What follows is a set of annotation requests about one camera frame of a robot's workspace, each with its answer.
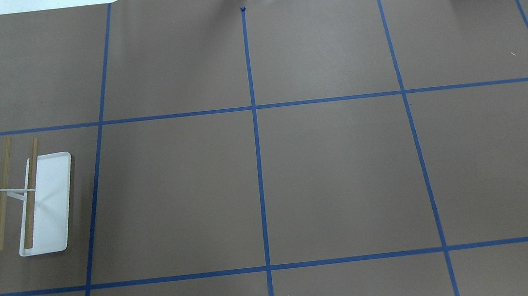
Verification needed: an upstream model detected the white rack bracket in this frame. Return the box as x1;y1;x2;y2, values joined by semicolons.
0;188;36;201

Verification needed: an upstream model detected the wooden rack bar near tray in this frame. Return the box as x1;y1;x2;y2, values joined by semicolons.
23;138;39;249

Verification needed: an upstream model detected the wooden rack bar outer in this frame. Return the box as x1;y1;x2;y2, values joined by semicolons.
0;136;12;251

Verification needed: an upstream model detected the white rack base tray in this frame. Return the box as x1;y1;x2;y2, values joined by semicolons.
19;151;71;257

